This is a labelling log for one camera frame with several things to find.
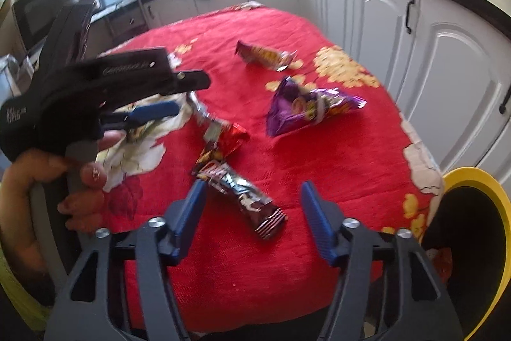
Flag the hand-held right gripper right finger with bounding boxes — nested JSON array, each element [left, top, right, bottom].
[[300, 181, 466, 341]]

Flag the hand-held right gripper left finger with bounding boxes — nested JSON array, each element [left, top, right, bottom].
[[44, 179, 208, 341]]

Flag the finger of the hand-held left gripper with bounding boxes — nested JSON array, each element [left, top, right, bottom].
[[170, 69, 211, 91], [99, 101, 181, 131]]

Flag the dark chocolate bar wrapper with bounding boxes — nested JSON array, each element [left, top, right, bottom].
[[193, 161, 289, 241]]

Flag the yellow trash bin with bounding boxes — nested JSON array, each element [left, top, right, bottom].
[[421, 166, 511, 341]]

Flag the person's left forearm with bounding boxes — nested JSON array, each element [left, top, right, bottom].
[[0, 241, 52, 329]]

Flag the person's left hand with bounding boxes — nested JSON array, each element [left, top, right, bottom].
[[0, 128, 125, 278]]

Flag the silver foil wrapper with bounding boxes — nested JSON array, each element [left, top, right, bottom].
[[186, 91, 230, 142]]

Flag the red floral tablecloth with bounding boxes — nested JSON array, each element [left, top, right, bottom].
[[80, 3, 446, 334]]

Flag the red snack packet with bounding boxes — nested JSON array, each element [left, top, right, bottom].
[[195, 123, 250, 166]]

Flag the maroon yellow snack packet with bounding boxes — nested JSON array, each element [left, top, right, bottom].
[[235, 40, 298, 72]]

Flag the black microwave oven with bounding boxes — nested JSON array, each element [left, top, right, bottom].
[[11, 0, 98, 52]]

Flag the purple snack bag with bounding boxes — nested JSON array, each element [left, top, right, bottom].
[[265, 76, 367, 138]]

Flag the white kitchen cabinets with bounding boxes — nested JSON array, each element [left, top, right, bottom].
[[140, 0, 511, 174]]

